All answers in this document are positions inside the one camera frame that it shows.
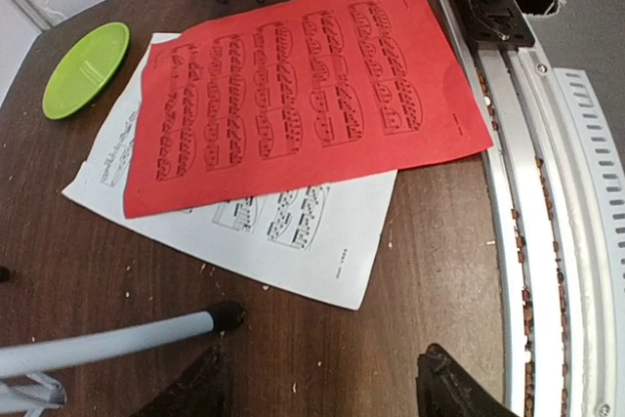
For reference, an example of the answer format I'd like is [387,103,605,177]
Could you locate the aluminium front rail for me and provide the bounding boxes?
[438,0,624,416]

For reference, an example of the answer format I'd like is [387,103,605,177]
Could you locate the red sheet music page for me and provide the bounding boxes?
[123,0,492,218]

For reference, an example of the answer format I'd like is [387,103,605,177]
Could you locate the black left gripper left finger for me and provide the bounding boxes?
[141,345,233,416]

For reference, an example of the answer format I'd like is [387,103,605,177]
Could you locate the white sheet music page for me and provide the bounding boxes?
[62,59,396,311]

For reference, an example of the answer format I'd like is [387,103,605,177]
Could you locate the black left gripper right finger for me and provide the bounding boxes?
[416,343,515,417]

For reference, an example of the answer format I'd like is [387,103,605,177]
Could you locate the green plate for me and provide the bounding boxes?
[42,21,131,120]

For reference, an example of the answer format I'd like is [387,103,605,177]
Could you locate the white perforated music stand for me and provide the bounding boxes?
[1,301,245,416]

